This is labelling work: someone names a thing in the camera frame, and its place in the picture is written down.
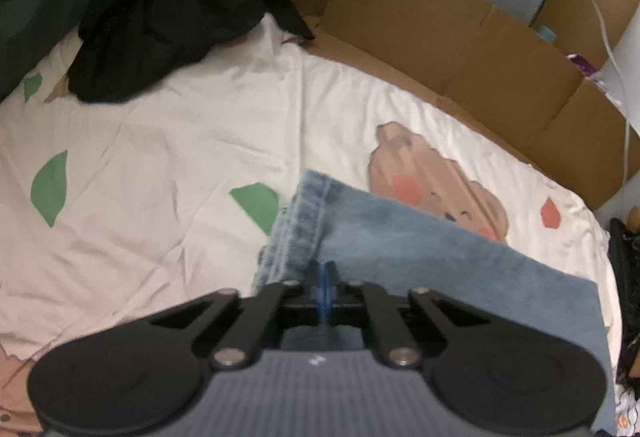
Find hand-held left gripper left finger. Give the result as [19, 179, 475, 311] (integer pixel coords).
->
[150, 261, 323, 369]

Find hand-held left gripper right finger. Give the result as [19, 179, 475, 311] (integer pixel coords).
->
[326, 262, 493, 369]

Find blue denim pants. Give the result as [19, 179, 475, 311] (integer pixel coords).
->
[250, 170, 618, 437]

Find black clothes pile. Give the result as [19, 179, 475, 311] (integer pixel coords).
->
[67, 0, 316, 105]

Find cream bear printed bed sheet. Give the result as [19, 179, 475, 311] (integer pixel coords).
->
[0, 12, 623, 437]

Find flattened cardboard box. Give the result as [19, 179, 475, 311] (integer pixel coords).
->
[225, 0, 640, 213]

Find black folded cloth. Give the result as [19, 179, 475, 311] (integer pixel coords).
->
[607, 217, 640, 383]

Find purple white detergent pouch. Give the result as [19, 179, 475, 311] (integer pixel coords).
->
[567, 52, 608, 85]

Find white cable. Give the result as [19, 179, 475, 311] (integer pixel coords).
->
[582, 0, 633, 178]

